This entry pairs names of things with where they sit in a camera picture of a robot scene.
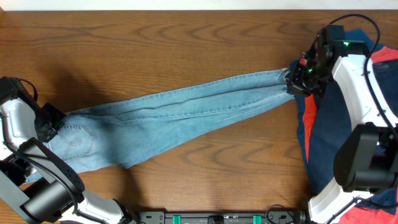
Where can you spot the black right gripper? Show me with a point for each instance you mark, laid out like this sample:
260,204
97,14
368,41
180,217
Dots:
296,86

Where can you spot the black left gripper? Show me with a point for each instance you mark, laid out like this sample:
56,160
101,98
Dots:
60,117

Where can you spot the light blue denim jeans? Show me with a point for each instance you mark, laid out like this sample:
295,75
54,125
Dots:
126,133

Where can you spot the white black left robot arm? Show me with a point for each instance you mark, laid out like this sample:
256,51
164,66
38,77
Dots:
36,183

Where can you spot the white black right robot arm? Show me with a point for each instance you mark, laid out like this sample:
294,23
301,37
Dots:
366,163

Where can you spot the navy and red t-shirt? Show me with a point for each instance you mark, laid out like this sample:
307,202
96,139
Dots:
324,125

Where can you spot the black rail with green clips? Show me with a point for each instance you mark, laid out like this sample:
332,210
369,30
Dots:
274,215

